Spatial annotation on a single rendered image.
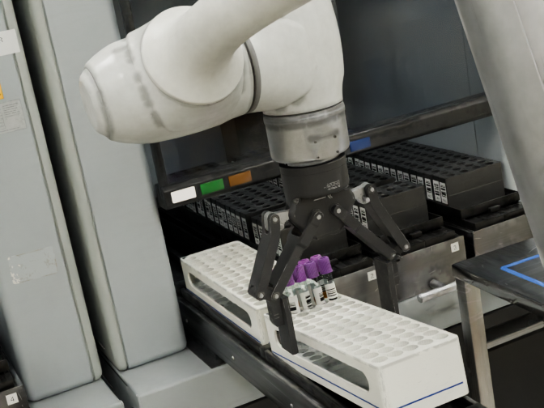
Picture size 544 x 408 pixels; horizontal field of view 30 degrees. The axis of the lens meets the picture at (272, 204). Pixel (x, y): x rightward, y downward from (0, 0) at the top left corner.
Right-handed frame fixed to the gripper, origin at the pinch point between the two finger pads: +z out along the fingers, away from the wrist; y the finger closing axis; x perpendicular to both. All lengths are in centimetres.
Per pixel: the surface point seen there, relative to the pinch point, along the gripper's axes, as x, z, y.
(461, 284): 15.3, 7.9, 26.9
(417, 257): 29.2, 7.5, 28.4
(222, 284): 26.3, 0.7, -4.5
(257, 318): 14.0, 2.0, -4.9
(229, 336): 22.4, 6.7, -6.3
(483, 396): 14.5, 25.5, 27.5
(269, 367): 9.0, 6.6, -6.5
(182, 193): 35.5, -10.9, -4.6
